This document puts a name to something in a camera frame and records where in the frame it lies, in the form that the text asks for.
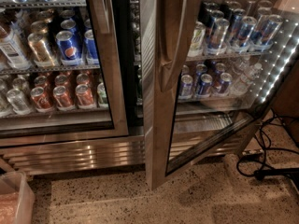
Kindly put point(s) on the silver can lower left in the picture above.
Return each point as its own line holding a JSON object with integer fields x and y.
{"x": 19, "y": 102}

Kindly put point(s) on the blue Pepsi can front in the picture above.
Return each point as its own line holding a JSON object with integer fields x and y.
{"x": 70, "y": 48}

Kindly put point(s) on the blue Pepsi can lower middle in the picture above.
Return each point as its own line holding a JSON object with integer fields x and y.
{"x": 203, "y": 86}

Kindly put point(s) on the blue pepsi can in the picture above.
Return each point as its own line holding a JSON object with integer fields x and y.
{"x": 70, "y": 48}
{"x": 203, "y": 86}
{"x": 222, "y": 84}
{"x": 185, "y": 89}

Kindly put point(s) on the blue Pepsi can edge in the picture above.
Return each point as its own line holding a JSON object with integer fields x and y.
{"x": 91, "y": 47}

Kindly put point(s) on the clear plastic storage bin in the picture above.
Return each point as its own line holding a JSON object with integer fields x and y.
{"x": 16, "y": 199}

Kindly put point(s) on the red soda can middle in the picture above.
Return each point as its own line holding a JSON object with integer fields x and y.
{"x": 63, "y": 98}

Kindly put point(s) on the blue Pepsi can lower left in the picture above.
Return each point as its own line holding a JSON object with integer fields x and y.
{"x": 185, "y": 89}

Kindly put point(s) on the silver blue energy can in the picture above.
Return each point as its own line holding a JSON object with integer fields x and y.
{"x": 215, "y": 44}

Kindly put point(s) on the red soda can left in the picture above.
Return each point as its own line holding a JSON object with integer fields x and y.
{"x": 41, "y": 99}

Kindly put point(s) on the Mountain Dew can right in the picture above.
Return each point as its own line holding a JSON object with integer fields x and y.
{"x": 197, "y": 39}

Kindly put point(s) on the red soda can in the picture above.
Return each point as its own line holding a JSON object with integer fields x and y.
{"x": 85, "y": 96}
{"x": 41, "y": 99}
{"x": 63, "y": 98}

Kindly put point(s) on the glass fridge door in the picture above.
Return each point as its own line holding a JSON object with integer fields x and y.
{"x": 50, "y": 17}
{"x": 166, "y": 34}

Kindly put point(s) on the stainless fridge bottom grille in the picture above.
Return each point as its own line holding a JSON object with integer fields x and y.
{"x": 37, "y": 155}

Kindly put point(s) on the red soda can right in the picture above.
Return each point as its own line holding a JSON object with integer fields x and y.
{"x": 85, "y": 96}

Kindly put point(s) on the gold soda can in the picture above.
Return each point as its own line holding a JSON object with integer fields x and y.
{"x": 44, "y": 55}

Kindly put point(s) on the clear labelled bottle left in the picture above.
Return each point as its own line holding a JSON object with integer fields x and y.
{"x": 12, "y": 47}

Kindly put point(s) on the clear water bottle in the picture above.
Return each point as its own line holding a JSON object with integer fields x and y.
{"x": 244, "y": 81}

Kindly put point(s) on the blue Pepsi can lower right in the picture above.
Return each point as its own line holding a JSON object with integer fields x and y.
{"x": 222, "y": 84}

